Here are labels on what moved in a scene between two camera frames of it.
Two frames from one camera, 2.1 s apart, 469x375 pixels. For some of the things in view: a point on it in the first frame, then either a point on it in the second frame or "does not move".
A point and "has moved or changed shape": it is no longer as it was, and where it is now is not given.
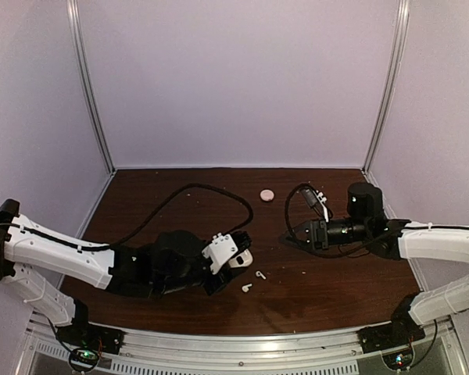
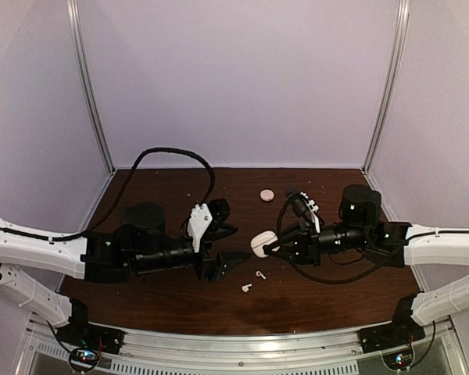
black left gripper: (227, 275) → (214, 269)
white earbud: (259, 273) does not move
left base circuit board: (83, 359) does not move
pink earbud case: (266, 194) does not move
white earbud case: (244, 259) has moved or changed shape
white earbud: (245, 288) does not move
